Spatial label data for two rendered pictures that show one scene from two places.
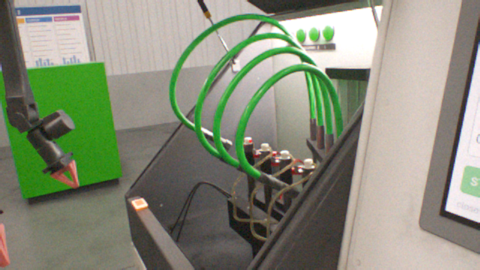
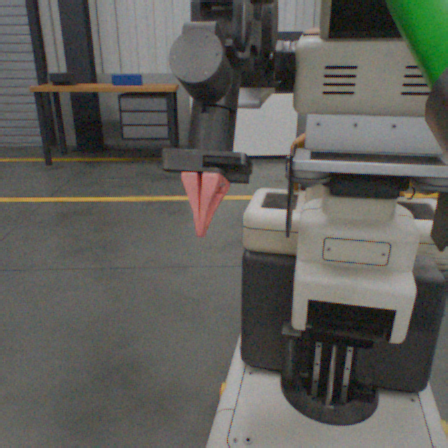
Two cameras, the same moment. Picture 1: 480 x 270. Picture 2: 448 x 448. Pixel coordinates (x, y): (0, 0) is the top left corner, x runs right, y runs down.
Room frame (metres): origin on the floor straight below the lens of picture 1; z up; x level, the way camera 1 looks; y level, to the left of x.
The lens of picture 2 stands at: (0.84, 0.04, 1.19)
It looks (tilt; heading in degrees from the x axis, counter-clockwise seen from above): 21 degrees down; 107
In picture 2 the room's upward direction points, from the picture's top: straight up
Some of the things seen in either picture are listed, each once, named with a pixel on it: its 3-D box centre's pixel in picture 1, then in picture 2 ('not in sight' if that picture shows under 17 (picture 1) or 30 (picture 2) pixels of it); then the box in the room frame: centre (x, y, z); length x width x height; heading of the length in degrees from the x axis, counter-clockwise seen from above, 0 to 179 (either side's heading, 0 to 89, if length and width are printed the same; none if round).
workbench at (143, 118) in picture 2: not in sight; (112, 117); (-1.96, 4.58, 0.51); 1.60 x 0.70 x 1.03; 19
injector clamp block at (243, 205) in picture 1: (280, 246); not in sight; (0.80, -0.07, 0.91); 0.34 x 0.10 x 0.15; 27
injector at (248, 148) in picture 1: (247, 184); not in sight; (0.90, -0.01, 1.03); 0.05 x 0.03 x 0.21; 117
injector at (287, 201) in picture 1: (283, 205); not in sight; (0.76, -0.08, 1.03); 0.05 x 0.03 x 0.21; 117
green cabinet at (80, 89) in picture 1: (61, 127); not in sight; (4.09, 1.91, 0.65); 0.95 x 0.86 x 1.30; 117
